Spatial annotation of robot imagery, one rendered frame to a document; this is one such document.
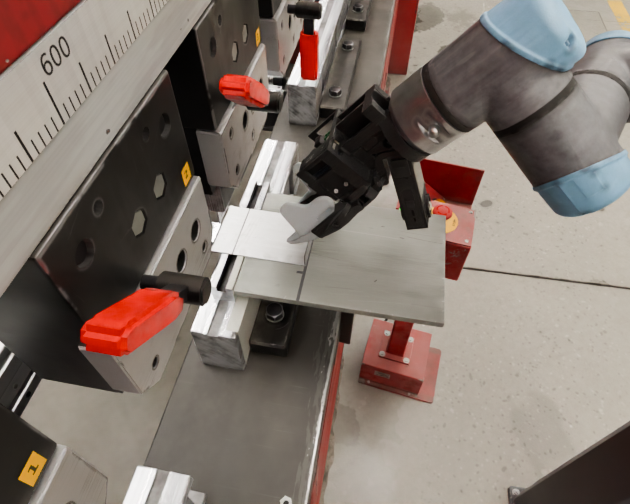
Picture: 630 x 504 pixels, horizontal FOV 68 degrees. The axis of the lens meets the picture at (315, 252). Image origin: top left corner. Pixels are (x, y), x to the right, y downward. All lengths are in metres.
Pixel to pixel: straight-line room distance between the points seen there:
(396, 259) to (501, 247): 1.46
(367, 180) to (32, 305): 0.34
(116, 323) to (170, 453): 0.45
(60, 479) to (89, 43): 0.21
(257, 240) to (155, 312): 0.42
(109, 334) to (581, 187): 0.38
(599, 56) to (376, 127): 0.23
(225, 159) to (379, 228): 0.31
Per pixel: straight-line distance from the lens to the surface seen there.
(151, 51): 0.31
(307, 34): 0.62
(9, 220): 0.22
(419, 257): 0.64
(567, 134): 0.45
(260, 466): 0.64
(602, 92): 0.51
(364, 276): 0.61
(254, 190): 0.73
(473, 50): 0.43
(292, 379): 0.68
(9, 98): 0.21
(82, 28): 0.25
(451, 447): 1.61
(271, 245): 0.64
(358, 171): 0.50
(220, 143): 0.41
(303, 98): 1.01
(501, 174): 2.39
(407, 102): 0.46
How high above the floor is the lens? 1.50
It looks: 52 degrees down
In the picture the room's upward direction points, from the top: straight up
